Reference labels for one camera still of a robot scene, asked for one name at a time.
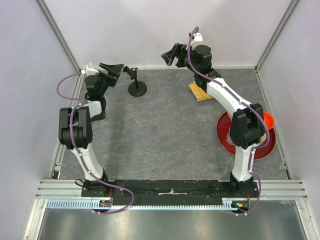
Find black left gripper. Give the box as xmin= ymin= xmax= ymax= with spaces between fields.
xmin=95 ymin=63 xmax=124 ymax=97

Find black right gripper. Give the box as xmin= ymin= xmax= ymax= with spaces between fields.
xmin=161 ymin=43 xmax=200 ymax=74

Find black phone stand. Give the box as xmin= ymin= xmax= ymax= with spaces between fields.
xmin=123 ymin=66 xmax=147 ymax=97

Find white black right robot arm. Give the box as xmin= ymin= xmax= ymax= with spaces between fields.
xmin=161 ymin=43 xmax=267 ymax=197

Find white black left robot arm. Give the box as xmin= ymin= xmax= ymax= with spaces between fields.
xmin=58 ymin=63 xmax=124 ymax=198

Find woven bamboo tray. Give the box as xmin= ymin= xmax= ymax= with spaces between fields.
xmin=188 ymin=81 xmax=214 ymax=102

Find red round tray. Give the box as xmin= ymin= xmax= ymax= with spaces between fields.
xmin=216 ymin=111 xmax=276 ymax=161

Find clear glass cup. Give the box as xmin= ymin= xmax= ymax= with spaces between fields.
xmin=226 ymin=130 xmax=235 ymax=146

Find orange plastic bowl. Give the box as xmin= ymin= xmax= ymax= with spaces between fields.
xmin=263 ymin=111 xmax=275 ymax=130

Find cream ceramic cup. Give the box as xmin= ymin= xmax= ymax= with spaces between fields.
xmin=259 ymin=133 xmax=267 ymax=144

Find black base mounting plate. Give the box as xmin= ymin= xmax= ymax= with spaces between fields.
xmin=74 ymin=179 xmax=258 ymax=206

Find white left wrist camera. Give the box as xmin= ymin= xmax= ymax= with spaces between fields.
xmin=85 ymin=62 xmax=99 ymax=76

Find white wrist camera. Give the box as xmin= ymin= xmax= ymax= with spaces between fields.
xmin=190 ymin=32 xmax=203 ymax=49
xmin=85 ymin=62 xmax=99 ymax=76

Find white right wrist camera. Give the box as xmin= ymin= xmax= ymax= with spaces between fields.
xmin=190 ymin=32 xmax=203 ymax=49

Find slotted cable duct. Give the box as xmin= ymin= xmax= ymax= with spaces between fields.
xmin=46 ymin=198 xmax=250 ymax=211

